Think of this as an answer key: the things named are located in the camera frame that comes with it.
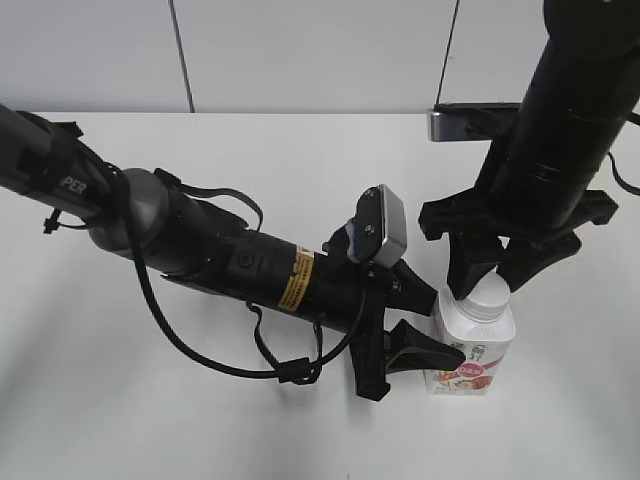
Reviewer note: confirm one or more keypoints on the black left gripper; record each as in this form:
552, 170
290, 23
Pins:
354, 298

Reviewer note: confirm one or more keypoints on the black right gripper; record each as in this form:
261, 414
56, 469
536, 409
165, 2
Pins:
540, 220

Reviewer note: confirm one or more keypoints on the white plastic screw cap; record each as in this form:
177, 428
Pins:
488, 300

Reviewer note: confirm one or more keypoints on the white yili changqing yogurt bottle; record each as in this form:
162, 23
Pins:
484, 344

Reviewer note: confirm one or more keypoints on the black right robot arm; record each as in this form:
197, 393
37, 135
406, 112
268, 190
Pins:
583, 91

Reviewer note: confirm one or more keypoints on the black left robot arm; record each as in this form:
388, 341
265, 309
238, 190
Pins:
160, 223

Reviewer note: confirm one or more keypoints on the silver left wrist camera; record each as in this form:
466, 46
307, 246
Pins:
378, 230

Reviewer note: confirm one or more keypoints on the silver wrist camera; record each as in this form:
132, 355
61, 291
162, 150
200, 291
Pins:
378, 230
474, 121

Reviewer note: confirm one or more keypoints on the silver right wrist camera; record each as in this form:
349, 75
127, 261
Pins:
474, 121

